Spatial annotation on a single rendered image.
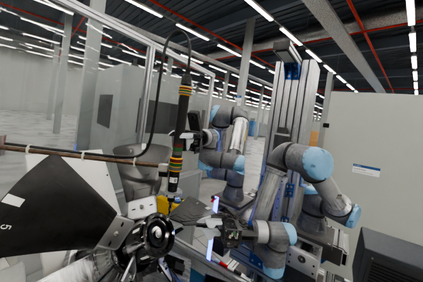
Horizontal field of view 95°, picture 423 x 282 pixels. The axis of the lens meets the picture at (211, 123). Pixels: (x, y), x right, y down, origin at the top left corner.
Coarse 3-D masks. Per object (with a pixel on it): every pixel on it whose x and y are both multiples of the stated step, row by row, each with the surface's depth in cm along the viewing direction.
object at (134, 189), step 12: (132, 144) 78; (156, 144) 81; (144, 156) 75; (156, 156) 77; (168, 156) 79; (120, 168) 71; (132, 168) 71; (144, 168) 71; (156, 168) 73; (132, 180) 68; (144, 180) 68; (156, 180) 69; (132, 192) 66; (144, 192) 66; (156, 192) 66
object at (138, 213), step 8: (136, 200) 65; (144, 200) 65; (152, 200) 64; (128, 208) 63; (136, 208) 63; (144, 208) 63; (152, 208) 63; (128, 216) 61; (136, 216) 61; (144, 216) 61
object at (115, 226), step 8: (120, 216) 53; (112, 224) 52; (120, 224) 53; (128, 224) 55; (112, 232) 53; (120, 232) 54; (128, 232) 55; (104, 240) 52; (112, 240) 53; (120, 240) 54; (104, 248) 52; (112, 248) 53
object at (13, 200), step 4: (8, 196) 40; (12, 196) 41; (16, 196) 41; (4, 200) 40; (8, 200) 40; (12, 200) 41; (16, 200) 41; (20, 200) 41; (24, 200) 42; (12, 204) 41; (16, 204) 41; (20, 204) 41
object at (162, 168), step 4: (160, 164) 65; (168, 164) 66; (160, 168) 64; (164, 168) 64; (160, 172) 64; (164, 172) 64; (168, 172) 65; (160, 176) 64; (164, 176) 64; (168, 176) 66; (164, 180) 64; (164, 184) 64; (164, 188) 64; (164, 192) 64; (168, 192) 64; (176, 192) 65; (180, 192) 66; (168, 196) 63; (172, 196) 63; (176, 196) 63; (180, 196) 65
